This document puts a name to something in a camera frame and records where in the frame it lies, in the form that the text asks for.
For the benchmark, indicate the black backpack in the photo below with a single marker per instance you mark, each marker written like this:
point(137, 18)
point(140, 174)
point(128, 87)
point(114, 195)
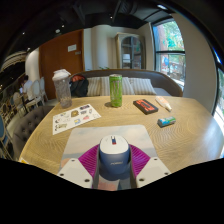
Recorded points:
point(79, 87)

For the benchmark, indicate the brown wooden door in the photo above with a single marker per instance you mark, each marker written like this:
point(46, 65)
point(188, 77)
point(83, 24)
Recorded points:
point(56, 63)

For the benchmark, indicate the blue and white computer mouse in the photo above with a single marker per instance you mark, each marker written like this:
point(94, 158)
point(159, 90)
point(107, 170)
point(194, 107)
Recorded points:
point(114, 156)

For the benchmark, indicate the pale striped cushion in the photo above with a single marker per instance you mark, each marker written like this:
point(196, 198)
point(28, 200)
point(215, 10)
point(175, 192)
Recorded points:
point(143, 86)

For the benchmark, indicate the white paper door sign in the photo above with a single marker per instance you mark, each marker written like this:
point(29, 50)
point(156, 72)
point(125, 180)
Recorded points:
point(72, 48)

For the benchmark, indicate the arched glass door cabinet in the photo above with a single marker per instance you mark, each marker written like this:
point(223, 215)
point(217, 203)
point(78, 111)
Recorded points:
point(131, 51)

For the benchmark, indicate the clear shaker bottle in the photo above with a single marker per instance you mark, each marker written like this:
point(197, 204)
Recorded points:
point(62, 91)

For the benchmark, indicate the black and red flat box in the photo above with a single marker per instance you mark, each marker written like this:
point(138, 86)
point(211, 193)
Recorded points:
point(145, 106)

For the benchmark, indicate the green and white small pack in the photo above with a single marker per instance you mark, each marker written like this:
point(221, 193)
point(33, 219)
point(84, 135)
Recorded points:
point(166, 121)

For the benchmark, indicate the group of white chairs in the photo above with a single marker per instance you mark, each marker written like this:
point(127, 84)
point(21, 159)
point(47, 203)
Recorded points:
point(35, 93)

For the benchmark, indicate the clear plastic wrapped packet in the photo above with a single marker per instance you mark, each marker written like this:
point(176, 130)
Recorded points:
point(163, 102)

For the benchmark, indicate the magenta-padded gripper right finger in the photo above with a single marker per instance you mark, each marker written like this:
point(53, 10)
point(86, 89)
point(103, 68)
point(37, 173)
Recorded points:
point(151, 170)

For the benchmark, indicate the green drink can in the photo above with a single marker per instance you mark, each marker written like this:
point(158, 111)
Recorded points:
point(116, 91)

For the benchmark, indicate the brown curved sofa bench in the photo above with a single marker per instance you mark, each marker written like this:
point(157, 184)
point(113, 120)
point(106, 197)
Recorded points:
point(163, 81)

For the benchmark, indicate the sky and flower print mouse pad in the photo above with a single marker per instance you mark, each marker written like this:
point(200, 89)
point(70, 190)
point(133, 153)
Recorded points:
point(83, 140)

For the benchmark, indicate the white sticker sheet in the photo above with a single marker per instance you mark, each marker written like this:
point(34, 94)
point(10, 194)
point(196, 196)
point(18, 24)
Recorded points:
point(75, 118)

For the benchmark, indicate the grey tufted chair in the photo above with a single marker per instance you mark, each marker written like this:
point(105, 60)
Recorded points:
point(28, 126)

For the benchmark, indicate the large curved black framed window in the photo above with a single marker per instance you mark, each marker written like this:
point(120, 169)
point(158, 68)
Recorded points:
point(220, 100)

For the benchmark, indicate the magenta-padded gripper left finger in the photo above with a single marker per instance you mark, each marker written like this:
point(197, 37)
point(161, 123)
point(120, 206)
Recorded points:
point(76, 170)

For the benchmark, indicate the person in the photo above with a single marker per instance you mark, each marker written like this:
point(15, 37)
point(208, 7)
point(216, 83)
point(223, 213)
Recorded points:
point(26, 85)

